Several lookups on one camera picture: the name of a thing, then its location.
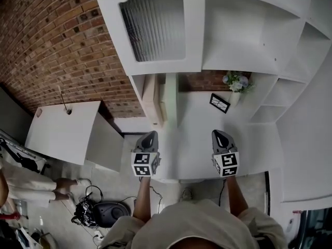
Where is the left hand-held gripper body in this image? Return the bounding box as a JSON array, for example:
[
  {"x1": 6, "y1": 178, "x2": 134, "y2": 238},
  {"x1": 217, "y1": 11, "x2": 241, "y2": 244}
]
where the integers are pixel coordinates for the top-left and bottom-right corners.
[{"x1": 130, "y1": 148, "x2": 162, "y2": 177}]

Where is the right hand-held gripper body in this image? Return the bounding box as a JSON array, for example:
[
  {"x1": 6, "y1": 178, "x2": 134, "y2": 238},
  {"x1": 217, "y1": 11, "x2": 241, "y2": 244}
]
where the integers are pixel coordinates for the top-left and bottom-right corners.
[{"x1": 212, "y1": 150, "x2": 240, "y2": 178}]

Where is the white cabinet door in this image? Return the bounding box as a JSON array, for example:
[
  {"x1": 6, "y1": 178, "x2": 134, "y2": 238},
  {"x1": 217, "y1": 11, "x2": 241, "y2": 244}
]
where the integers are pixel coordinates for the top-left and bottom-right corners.
[{"x1": 92, "y1": 0, "x2": 207, "y2": 76}]

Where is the person's right forearm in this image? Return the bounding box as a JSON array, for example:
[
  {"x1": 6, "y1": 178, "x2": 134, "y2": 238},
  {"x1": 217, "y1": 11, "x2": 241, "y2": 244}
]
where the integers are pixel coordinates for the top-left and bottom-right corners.
[{"x1": 225, "y1": 175, "x2": 250, "y2": 215}]

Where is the person's left forearm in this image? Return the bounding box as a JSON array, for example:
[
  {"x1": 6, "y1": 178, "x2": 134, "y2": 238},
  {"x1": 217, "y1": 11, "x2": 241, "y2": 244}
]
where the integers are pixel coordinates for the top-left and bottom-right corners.
[{"x1": 131, "y1": 175, "x2": 154, "y2": 222}]

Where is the short beige file box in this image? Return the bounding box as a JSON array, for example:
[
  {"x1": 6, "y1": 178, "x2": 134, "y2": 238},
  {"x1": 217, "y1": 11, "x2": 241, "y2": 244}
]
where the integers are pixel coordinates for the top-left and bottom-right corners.
[{"x1": 157, "y1": 83, "x2": 169, "y2": 123}]

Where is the white flower vase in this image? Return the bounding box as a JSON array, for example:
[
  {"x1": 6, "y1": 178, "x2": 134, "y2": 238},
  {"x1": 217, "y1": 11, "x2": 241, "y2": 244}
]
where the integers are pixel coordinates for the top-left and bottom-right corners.
[{"x1": 228, "y1": 91, "x2": 242, "y2": 108}]

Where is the person's right shoe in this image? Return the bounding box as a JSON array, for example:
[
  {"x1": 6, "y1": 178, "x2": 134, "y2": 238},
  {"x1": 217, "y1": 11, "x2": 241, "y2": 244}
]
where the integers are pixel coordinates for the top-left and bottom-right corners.
[{"x1": 180, "y1": 187, "x2": 194, "y2": 202}]

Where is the black oval case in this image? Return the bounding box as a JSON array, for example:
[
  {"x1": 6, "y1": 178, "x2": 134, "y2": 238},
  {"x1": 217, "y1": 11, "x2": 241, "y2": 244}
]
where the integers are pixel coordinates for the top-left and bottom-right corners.
[{"x1": 92, "y1": 201, "x2": 132, "y2": 228}]

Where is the person's beige shirt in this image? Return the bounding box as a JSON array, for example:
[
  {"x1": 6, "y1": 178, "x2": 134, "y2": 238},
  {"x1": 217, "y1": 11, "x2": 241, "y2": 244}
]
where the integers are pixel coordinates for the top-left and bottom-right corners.
[{"x1": 98, "y1": 198, "x2": 288, "y2": 249}]

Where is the white side table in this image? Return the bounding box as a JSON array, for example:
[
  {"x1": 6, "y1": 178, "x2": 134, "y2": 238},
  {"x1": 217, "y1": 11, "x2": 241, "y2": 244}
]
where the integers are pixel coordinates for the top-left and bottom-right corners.
[{"x1": 24, "y1": 100, "x2": 125, "y2": 173}]

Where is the dark reed diffuser jar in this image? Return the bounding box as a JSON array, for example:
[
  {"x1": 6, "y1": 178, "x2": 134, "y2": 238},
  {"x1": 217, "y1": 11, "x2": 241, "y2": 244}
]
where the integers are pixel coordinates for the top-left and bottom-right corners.
[{"x1": 57, "y1": 85, "x2": 73, "y2": 116}]

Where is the white shelf unit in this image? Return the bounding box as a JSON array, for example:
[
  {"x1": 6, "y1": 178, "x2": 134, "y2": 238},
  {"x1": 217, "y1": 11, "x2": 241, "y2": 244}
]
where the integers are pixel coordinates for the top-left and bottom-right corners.
[{"x1": 92, "y1": 0, "x2": 332, "y2": 129}]

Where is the dark framed window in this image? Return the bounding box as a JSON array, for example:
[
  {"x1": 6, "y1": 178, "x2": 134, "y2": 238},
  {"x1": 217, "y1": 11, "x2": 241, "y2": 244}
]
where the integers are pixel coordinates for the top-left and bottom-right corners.
[{"x1": 293, "y1": 209, "x2": 332, "y2": 249}]

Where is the white metal rack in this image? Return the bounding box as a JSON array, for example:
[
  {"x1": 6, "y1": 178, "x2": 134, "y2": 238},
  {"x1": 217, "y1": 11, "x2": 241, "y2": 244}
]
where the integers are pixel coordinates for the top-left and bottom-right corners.
[{"x1": 0, "y1": 128, "x2": 50, "y2": 175}]

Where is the yellow stool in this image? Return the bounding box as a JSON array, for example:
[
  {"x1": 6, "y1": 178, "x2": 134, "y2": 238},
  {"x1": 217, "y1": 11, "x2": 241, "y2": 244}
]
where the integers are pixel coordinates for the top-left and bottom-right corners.
[{"x1": 31, "y1": 231, "x2": 59, "y2": 249}]

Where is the grey panel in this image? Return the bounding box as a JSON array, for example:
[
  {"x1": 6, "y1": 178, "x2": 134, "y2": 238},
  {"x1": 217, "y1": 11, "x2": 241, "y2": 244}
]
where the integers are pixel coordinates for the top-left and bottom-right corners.
[{"x1": 0, "y1": 86, "x2": 34, "y2": 146}]

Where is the black cable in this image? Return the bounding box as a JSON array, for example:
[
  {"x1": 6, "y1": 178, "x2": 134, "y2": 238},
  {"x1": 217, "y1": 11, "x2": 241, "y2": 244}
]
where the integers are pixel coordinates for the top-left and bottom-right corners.
[
  {"x1": 218, "y1": 179, "x2": 228, "y2": 207},
  {"x1": 149, "y1": 184, "x2": 164, "y2": 215}
]

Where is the black picture frame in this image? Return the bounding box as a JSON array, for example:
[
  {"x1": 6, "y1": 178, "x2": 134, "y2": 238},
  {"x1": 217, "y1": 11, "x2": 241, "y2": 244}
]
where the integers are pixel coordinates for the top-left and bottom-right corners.
[{"x1": 209, "y1": 93, "x2": 231, "y2": 114}]

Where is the black device with cables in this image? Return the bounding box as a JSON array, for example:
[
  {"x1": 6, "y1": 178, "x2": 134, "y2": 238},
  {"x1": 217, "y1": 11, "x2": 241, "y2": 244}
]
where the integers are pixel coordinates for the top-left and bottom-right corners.
[{"x1": 71, "y1": 185, "x2": 104, "y2": 228}]

